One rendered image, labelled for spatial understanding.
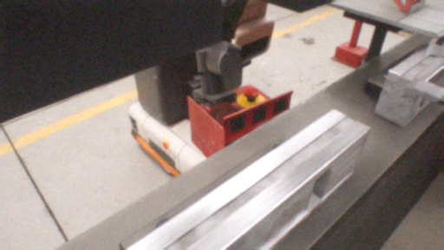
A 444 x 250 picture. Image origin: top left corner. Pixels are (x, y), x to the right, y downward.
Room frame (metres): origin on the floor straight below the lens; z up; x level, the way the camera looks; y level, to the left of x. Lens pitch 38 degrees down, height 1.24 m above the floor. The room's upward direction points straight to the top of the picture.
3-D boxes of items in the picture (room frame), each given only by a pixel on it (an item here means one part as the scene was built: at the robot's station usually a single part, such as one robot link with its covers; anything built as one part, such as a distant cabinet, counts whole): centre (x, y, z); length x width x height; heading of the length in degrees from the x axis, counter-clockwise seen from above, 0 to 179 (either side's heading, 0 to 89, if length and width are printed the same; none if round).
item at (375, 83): (0.65, -0.44, 0.89); 0.30 x 0.05 x 0.03; 131
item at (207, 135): (0.64, -0.05, 0.75); 0.20 x 0.16 x 0.18; 124
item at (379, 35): (0.77, -0.38, 0.88); 0.14 x 0.04 x 0.22; 41
